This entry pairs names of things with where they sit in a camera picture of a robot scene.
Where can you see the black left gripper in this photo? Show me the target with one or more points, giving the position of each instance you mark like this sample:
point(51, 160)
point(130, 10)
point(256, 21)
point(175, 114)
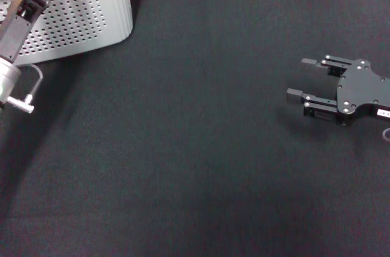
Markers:
point(15, 34)

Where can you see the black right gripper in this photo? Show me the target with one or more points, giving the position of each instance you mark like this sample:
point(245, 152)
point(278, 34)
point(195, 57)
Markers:
point(359, 89)

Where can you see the grey-green perforated storage box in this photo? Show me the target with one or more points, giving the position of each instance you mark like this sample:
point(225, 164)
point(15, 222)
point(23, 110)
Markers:
point(85, 10)

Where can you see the black tablecloth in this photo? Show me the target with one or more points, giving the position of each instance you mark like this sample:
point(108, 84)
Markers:
point(182, 132)

